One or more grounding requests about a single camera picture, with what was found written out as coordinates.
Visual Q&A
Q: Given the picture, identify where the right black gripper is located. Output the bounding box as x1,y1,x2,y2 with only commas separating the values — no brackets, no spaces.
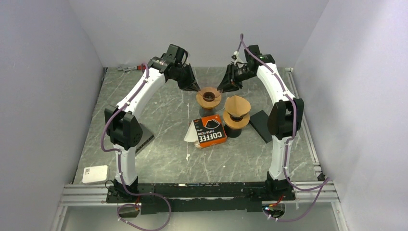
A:
217,64,255,94

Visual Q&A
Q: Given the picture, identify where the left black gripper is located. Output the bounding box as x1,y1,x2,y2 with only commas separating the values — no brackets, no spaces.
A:
171,64,201,93

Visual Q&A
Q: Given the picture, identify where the wooden dripper ring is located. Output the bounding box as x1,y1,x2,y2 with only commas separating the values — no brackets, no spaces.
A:
223,110,251,130
196,87,222,111

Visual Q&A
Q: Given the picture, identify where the brown paper coffee filter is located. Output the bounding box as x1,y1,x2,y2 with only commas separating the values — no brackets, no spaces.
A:
225,95,251,117

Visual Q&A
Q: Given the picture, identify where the blue ribbed glass dripper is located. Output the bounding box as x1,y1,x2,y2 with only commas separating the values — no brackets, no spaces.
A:
229,114,246,122

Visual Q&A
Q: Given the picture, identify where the white paper coffee filter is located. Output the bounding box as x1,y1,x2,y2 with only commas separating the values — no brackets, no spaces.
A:
184,122,198,142

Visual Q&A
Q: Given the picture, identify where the clear plastic filter bag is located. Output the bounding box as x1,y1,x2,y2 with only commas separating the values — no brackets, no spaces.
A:
196,87,221,103

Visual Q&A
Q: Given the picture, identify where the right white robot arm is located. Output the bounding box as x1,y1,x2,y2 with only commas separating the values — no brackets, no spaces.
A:
217,45,304,180

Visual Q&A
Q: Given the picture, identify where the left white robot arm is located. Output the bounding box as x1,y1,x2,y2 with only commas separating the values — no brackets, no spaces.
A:
100,44,200,202

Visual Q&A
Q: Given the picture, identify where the orange coffee filter box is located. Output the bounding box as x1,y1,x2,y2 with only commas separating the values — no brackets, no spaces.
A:
192,114,227,149

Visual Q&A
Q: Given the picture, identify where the right black flat box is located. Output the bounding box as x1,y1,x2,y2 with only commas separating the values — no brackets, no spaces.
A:
249,110,272,143

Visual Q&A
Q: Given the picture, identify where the black flat box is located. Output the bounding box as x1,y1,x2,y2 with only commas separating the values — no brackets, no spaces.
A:
249,110,272,143
135,124,154,155

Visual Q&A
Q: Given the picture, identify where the black server base cup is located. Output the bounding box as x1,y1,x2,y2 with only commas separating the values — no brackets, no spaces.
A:
224,124,242,138

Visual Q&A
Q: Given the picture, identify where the left black flat box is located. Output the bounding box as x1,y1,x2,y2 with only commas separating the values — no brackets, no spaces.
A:
135,124,154,155

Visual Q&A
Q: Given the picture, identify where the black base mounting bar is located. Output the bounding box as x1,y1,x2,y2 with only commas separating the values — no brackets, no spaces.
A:
107,181,295,215

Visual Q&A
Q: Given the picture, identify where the white small box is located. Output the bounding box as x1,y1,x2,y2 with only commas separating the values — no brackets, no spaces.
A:
82,165,109,184

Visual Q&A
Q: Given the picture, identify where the orange handled wrench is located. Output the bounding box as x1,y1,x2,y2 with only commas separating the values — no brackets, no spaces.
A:
117,65,142,73

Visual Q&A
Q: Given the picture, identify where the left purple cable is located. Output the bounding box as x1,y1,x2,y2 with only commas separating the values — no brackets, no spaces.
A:
101,63,172,231

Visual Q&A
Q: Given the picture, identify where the purple cable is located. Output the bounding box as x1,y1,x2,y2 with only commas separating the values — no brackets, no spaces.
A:
101,63,172,231
239,33,331,223

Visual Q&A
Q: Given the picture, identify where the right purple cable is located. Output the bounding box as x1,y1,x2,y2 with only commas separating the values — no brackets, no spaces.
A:
239,33,331,223

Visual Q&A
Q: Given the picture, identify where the aluminium frame rail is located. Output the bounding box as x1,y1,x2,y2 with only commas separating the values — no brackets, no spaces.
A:
59,183,340,206

